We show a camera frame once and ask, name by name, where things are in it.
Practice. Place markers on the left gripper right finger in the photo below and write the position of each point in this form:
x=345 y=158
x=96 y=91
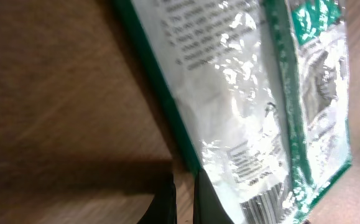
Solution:
x=207 y=208

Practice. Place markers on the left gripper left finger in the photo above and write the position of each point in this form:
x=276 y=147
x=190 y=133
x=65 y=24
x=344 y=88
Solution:
x=163 y=208

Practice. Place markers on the green packaged item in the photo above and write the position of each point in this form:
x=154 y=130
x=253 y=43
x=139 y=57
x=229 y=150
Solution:
x=256 y=94

